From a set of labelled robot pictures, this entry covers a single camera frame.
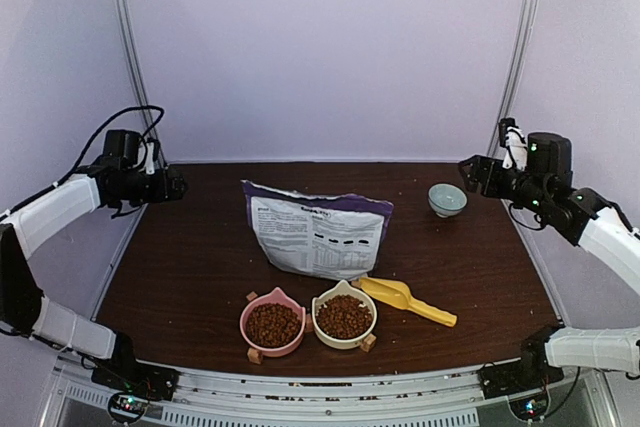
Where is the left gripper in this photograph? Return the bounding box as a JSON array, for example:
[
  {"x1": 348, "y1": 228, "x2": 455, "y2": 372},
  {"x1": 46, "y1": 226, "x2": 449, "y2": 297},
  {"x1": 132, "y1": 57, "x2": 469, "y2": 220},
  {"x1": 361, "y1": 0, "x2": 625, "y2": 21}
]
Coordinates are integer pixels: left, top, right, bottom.
[{"x1": 117, "y1": 166, "x2": 189, "y2": 207}]

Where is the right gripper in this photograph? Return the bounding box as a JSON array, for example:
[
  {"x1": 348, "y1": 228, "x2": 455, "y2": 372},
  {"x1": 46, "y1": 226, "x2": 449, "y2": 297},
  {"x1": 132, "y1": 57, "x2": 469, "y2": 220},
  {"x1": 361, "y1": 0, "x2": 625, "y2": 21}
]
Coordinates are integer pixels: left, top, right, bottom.
[{"x1": 458, "y1": 154, "x2": 550, "y2": 215}]

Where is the yellow plastic scoop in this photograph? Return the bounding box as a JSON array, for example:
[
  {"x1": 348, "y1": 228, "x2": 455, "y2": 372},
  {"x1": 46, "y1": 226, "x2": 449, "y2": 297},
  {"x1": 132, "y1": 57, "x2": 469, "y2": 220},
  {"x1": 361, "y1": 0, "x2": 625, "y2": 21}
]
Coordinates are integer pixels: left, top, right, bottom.
[{"x1": 352, "y1": 277, "x2": 457, "y2": 327}]

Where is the purple pet food bag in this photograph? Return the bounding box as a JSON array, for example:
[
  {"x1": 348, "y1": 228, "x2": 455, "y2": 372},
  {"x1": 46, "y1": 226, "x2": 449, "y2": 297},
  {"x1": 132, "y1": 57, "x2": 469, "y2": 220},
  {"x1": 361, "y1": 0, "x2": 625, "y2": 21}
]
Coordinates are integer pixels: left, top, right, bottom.
[{"x1": 241, "y1": 180, "x2": 394, "y2": 281}]

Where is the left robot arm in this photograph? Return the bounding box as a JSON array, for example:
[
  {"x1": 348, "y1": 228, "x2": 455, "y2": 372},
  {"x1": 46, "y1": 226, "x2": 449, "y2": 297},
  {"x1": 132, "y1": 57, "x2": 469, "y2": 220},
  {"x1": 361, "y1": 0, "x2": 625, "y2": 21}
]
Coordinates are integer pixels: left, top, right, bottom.
[{"x1": 1, "y1": 129, "x2": 188, "y2": 391}]

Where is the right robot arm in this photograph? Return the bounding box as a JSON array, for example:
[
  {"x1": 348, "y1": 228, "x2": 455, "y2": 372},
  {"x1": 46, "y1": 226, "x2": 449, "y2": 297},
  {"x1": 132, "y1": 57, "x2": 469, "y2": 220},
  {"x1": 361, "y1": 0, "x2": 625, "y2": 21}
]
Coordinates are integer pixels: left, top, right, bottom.
[{"x1": 458, "y1": 126, "x2": 639, "y2": 389}]

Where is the light blue ceramic bowl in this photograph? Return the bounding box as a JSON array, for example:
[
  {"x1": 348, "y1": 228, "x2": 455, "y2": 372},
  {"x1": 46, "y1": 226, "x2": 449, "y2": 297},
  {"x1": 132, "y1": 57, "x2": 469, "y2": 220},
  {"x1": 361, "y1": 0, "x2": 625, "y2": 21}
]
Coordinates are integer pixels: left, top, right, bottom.
[{"x1": 428, "y1": 183, "x2": 467, "y2": 218}]

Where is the pink cat-shaped bowl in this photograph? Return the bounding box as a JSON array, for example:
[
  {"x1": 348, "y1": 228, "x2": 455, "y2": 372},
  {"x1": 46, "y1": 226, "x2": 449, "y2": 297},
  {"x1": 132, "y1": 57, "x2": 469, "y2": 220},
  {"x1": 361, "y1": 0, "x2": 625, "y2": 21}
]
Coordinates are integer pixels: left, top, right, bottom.
[{"x1": 239, "y1": 287, "x2": 307, "y2": 358}]

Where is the brown kibble in pink bowl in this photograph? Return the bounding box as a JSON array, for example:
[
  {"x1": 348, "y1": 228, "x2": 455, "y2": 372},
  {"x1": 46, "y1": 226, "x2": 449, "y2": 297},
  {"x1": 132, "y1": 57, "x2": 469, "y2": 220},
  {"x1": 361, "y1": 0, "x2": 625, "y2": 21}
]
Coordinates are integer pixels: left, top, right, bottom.
[{"x1": 245, "y1": 303, "x2": 301, "y2": 349}]

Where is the wooden bowl stand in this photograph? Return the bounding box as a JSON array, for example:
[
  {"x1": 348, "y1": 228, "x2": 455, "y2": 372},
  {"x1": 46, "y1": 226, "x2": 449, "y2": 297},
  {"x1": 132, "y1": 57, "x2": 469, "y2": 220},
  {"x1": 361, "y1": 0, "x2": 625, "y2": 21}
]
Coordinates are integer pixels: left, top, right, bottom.
[{"x1": 241, "y1": 289, "x2": 379, "y2": 364}]

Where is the cream cat-shaped bowl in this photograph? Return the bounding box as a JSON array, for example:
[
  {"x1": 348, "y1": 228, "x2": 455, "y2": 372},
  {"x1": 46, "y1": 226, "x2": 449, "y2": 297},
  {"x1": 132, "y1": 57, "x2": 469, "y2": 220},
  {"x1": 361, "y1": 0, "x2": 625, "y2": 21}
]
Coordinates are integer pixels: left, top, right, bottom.
[{"x1": 311, "y1": 280, "x2": 378, "y2": 352}]

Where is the brown kibble in cream bowl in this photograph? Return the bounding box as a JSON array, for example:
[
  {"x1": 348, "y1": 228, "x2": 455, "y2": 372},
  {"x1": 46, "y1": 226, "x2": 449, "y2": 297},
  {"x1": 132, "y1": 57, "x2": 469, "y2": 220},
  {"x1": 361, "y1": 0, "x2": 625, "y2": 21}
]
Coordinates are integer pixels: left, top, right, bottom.
[{"x1": 316, "y1": 295, "x2": 373, "y2": 340}]

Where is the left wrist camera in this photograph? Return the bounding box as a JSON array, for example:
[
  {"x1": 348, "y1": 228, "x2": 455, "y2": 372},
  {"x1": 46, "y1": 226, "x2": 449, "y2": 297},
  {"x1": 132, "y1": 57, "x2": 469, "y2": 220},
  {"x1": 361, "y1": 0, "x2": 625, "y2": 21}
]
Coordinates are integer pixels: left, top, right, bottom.
[{"x1": 136, "y1": 138, "x2": 160, "y2": 175}]

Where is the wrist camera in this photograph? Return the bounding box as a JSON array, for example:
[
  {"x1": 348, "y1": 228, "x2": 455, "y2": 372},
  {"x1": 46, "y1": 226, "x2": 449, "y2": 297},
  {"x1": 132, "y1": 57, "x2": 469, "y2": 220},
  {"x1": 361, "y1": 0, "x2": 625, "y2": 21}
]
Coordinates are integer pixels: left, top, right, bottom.
[
  {"x1": 136, "y1": 138, "x2": 160, "y2": 175},
  {"x1": 498, "y1": 117, "x2": 528, "y2": 171}
]

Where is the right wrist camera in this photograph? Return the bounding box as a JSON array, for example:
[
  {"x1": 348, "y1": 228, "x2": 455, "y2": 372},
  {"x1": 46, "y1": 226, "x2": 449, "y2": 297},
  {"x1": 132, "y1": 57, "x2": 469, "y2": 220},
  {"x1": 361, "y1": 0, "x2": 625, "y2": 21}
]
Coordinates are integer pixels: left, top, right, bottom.
[{"x1": 498, "y1": 117, "x2": 528, "y2": 171}]

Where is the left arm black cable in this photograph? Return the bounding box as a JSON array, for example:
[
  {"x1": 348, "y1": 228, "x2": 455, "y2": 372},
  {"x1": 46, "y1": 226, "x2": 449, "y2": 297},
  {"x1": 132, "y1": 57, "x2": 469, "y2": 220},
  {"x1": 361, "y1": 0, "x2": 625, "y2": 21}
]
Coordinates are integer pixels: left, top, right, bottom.
[{"x1": 0, "y1": 105, "x2": 166, "y2": 218}]

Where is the right aluminium frame post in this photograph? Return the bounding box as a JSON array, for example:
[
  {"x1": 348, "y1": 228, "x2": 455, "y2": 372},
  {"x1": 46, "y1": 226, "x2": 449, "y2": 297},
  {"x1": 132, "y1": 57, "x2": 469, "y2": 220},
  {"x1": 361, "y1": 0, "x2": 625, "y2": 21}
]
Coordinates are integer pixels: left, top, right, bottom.
[{"x1": 487, "y1": 0, "x2": 545, "y2": 158}]

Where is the aluminium frame post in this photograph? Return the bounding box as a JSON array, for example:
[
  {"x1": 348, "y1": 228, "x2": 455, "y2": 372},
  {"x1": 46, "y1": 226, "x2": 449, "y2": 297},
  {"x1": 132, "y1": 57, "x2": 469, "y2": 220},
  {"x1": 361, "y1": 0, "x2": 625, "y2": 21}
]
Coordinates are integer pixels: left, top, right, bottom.
[
  {"x1": 104, "y1": 0, "x2": 166, "y2": 168},
  {"x1": 487, "y1": 0, "x2": 545, "y2": 158}
]

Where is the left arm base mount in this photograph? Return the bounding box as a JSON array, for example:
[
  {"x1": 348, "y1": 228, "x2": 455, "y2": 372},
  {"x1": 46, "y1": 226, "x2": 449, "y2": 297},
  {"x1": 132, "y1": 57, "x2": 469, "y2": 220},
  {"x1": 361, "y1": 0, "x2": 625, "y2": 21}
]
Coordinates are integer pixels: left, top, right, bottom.
[{"x1": 84, "y1": 332, "x2": 179, "y2": 401}]

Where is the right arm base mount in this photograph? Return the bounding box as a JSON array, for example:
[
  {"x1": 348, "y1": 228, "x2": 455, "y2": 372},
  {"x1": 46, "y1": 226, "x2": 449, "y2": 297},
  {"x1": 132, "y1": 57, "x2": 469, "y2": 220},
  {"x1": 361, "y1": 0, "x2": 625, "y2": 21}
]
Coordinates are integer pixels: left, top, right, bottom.
[{"x1": 478, "y1": 326, "x2": 564, "y2": 399}]

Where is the front aluminium rail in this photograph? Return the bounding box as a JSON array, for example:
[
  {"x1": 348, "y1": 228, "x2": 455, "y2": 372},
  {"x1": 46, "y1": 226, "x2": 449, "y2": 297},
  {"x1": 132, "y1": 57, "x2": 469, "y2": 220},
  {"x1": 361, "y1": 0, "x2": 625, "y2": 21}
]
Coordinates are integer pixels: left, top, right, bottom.
[{"x1": 36, "y1": 355, "x2": 621, "y2": 426}]

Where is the left aluminium frame post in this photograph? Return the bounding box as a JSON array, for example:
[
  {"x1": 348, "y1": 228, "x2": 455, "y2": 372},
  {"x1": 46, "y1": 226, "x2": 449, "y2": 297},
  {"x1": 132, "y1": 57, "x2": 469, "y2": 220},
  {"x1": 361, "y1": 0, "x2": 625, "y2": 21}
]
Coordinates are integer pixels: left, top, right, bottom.
[{"x1": 104, "y1": 0, "x2": 166, "y2": 168}]

